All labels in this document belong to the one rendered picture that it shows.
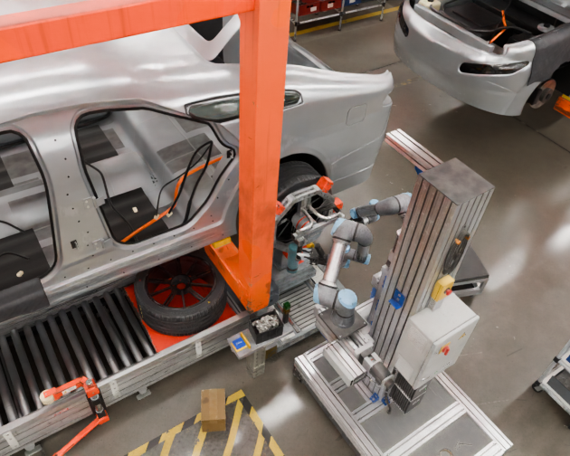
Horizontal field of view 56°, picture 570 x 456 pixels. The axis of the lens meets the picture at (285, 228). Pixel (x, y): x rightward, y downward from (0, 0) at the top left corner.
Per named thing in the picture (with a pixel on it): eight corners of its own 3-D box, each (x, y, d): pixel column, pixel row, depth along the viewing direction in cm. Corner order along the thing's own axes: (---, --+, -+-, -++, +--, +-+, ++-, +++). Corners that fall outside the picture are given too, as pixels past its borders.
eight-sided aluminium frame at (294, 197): (324, 230, 423) (333, 176, 385) (328, 235, 420) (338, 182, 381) (264, 255, 400) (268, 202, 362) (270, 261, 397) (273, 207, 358)
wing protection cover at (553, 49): (555, 59, 540) (577, 7, 503) (580, 72, 523) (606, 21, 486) (508, 74, 510) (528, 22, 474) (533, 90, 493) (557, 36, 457)
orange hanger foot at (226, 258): (223, 242, 414) (222, 210, 390) (258, 289, 385) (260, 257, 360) (204, 251, 407) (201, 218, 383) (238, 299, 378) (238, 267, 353)
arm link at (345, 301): (352, 319, 323) (356, 306, 314) (330, 312, 326) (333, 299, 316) (356, 304, 332) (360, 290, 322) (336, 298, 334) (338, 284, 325)
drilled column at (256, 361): (257, 362, 403) (259, 330, 373) (264, 372, 397) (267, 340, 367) (245, 368, 398) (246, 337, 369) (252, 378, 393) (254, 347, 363)
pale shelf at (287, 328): (280, 315, 383) (280, 312, 381) (293, 332, 373) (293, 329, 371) (226, 341, 365) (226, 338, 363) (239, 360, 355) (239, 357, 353)
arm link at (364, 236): (378, 224, 320) (371, 254, 365) (360, 220, 322) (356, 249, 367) (373, 242, 316) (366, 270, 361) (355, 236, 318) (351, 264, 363)
